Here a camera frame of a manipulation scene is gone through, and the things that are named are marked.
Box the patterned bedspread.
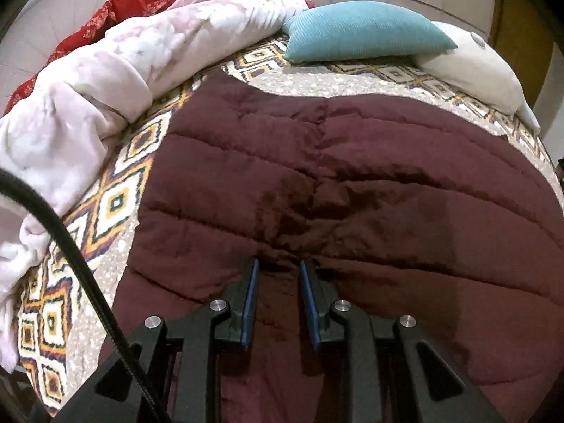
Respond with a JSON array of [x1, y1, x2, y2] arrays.
[[11, 35, 556, 419]]

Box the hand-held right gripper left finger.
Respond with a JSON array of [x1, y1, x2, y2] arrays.
[[57, 258, 260, 423]]

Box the pink floral blanket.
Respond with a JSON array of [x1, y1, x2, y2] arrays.
[[0, 0, 309, 373]]

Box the teal pillow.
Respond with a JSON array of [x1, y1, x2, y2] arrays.
[[281, 1, 459, 65]]

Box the wooden door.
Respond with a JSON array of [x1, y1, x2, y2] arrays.
[[489, 0, 555, 109]]

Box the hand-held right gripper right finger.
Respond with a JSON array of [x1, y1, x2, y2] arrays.
[[299, 258, 507, 423]]

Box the white plush pillow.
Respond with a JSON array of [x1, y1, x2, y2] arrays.
[[414, 20, 542, 135]]

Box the white headboard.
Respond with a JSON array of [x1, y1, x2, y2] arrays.
[[0, 0, 165, 100]]

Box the red patterned cloth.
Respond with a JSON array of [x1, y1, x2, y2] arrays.
[[2, 0, 177, 117]]

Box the maroon puffer jacket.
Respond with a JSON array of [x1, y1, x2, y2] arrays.
[[97, 75, 564, 423]]

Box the black cable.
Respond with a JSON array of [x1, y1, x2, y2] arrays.
[[0, 168, 172, 423]]

